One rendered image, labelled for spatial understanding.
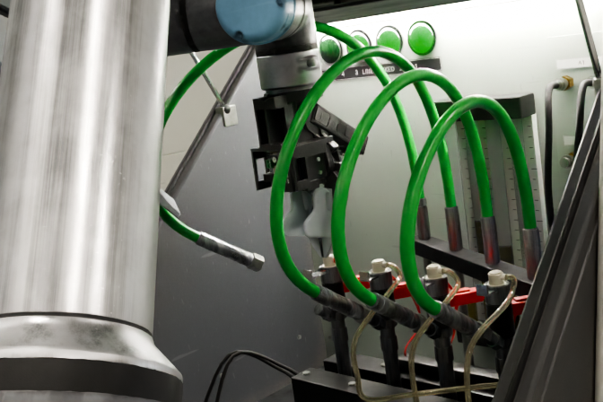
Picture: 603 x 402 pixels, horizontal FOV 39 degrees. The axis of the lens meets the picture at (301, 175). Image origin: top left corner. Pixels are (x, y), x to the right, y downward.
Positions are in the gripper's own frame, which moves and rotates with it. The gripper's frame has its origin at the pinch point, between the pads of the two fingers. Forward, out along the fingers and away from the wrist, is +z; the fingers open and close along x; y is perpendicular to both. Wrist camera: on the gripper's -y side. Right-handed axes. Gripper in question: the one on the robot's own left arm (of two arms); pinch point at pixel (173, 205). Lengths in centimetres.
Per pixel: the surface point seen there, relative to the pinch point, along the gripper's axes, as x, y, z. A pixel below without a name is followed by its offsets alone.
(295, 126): 17.9, -13.5, 6.0
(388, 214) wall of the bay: -25.6, -20.0, 27.1
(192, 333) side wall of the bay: -27.0, 12.8, 13.1
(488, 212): 8.2, -21.3, 31.1
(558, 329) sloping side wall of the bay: 32.0, -10.1, 36.1
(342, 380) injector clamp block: 0.8, 5.2, 29.8
